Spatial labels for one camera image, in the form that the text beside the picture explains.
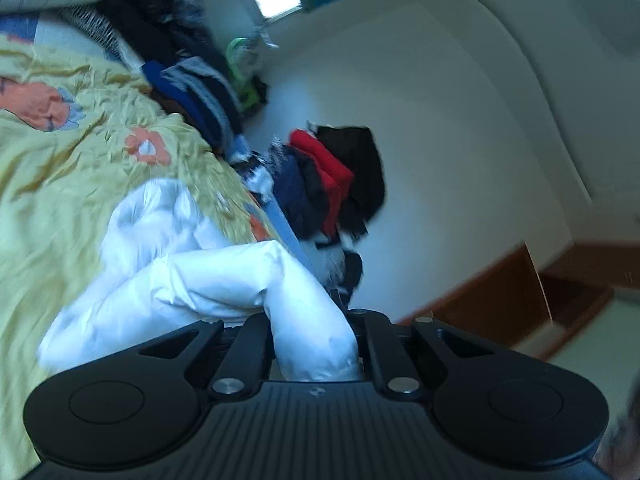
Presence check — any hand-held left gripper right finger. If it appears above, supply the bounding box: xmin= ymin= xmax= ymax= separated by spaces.
xmin=350 ymin=309 xmax=496 ymax=402

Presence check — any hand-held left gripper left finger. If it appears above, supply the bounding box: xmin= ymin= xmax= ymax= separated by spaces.
xmin=137 ymin=312 xmax=273 ymax=402

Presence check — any white puffer jacket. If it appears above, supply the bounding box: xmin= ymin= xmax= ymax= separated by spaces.
xmin=37 ymin=177 xmax=363 ymax=383

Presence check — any pile of dark clothes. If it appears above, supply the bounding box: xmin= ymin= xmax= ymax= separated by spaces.
xmin=95 ymin=0 xmax=248 ymax=153

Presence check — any black bag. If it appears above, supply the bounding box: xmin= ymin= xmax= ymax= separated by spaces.
xmin=340 ymin=252 xmax=366 ymax=296

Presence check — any white plastic bag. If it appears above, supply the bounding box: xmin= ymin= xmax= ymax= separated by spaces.
xmin=312 ymin=240 xmax=351 ymax=281

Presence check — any brown wooden door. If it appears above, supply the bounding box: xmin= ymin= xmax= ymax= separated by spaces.
xmin=395 ymin=240 xmax=616 ymax=361

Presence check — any blue cloth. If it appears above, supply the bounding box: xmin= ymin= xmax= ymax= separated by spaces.
xmin=230 ymin=135 xmax=321 ymax=271

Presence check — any navy puffer jacket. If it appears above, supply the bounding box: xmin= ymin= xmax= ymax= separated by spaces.
xmin=272 ymin=152 xmax=331 ymax=238

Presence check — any black white crumpled garment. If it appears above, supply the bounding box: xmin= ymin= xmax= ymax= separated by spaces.
xmin=235 ymin=152 xmax=276 ymax=198

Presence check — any red jacket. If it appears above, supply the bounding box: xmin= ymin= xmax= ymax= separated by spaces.
xmin=289 ymin=129 xmax=356 ymax=238

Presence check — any houndstooth cloth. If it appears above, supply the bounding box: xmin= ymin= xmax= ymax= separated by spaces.
xmin=265 ymin=135 xmax=296 ymax=176

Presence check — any yellow printed blanket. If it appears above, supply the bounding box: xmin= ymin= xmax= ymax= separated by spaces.
xmin=0 ymin=30 xmax=311 ymax=476

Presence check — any dark cloth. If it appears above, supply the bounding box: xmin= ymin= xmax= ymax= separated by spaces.
xmin=250 ymin=75 xmax=271 ymax=106

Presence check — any printed pillow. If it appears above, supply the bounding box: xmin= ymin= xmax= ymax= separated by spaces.
xmin=235 ymin=25 xmax=278 ymax=81

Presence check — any green plastic chair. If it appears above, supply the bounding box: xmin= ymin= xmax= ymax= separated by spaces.
xmin=226 ymin=37 xmax=266 ymax=113

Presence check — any black white striped cloth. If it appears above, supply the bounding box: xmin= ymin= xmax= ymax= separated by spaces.
xmin=57 ymin=5 xmax=126 ymax=53

